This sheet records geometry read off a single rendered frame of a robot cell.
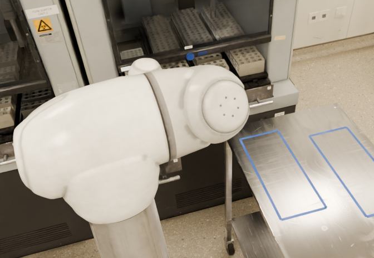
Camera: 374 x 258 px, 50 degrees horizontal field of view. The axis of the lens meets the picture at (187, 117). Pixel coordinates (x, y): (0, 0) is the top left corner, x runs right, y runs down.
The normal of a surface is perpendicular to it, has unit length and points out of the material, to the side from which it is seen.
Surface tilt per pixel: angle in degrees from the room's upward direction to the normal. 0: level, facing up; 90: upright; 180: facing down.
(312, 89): 0
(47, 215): 90
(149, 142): 73
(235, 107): 57
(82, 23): 90
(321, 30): 90
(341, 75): 0
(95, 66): 90
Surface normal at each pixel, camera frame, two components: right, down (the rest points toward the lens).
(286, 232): -0.07, -0.74
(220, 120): 0.44, 0.00
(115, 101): 0.05, -0.49
